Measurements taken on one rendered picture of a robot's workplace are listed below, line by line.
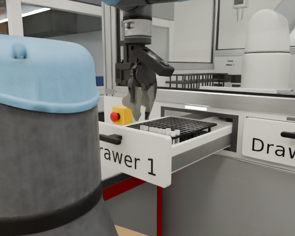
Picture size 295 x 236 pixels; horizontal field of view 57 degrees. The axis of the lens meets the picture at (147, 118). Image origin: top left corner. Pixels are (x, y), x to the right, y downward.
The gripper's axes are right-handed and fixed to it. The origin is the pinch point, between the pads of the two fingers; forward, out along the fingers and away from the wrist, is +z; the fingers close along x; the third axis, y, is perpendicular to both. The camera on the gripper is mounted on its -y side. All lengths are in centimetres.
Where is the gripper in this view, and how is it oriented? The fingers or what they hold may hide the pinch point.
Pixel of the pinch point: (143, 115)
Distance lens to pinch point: 73.2
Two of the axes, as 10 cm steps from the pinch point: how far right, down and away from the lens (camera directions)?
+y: -7.4, -1.2, 6.6
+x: -6.7, 1.4, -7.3
